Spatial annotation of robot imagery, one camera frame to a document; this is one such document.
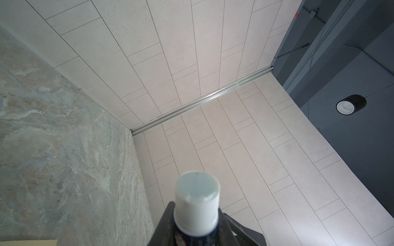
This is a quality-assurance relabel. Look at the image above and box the blue white glue stick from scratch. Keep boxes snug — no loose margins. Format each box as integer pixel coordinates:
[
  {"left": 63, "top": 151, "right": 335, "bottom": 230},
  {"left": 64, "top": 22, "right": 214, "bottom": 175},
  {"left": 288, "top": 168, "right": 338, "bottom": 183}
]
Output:
[{"left": 173, "top": 171, "right": 221, "bottom": 246}]

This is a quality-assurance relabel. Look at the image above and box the black ceiling spotlight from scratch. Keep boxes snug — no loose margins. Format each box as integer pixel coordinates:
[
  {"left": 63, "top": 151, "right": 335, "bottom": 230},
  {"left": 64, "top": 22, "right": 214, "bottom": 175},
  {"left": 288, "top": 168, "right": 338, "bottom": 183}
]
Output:
[{"left": 336, "top": 94, "right": 367, "bottom": 115}]

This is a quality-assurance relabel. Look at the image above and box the yellow manila envelope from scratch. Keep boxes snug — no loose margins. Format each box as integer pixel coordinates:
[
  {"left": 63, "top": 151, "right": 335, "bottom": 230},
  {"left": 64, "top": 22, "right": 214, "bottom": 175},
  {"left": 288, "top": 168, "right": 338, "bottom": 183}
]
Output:
[{"left": 0, "top": 240, "right": 57, "bottom": 246}]

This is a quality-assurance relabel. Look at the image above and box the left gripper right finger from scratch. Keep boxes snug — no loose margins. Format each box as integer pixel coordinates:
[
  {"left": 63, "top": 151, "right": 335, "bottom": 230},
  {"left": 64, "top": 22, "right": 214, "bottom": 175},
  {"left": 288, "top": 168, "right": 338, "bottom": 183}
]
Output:
[{"left": 218, "top": 208, "right": 267, "bottom": 246}]

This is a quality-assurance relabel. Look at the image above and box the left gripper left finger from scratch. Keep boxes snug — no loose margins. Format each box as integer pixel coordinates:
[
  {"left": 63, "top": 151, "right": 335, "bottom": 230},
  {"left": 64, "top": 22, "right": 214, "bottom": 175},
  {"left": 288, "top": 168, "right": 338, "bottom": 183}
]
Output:
[{"left": 148, "top": 202, "right": 175, "bottom": 246}]

